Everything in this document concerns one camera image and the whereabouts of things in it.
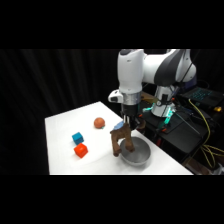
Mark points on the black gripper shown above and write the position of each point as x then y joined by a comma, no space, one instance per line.
130,109

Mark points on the brown plush deer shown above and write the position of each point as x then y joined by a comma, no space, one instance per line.
120,136

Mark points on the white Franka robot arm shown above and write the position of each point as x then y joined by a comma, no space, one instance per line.
150,70

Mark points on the grey metal bowl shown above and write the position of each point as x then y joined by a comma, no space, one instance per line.
137,155

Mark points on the orange plush fruit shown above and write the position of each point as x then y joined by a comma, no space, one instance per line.
99,122

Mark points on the black robot stand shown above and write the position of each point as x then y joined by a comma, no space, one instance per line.
180,131

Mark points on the blue block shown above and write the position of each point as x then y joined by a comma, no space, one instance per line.
77,137

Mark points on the red block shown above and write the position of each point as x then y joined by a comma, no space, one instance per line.
81,150

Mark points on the black laptop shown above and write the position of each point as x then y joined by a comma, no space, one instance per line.
201,96

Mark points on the black curtain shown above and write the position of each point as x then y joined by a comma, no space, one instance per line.
56,80

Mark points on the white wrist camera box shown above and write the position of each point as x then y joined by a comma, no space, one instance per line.
115,96

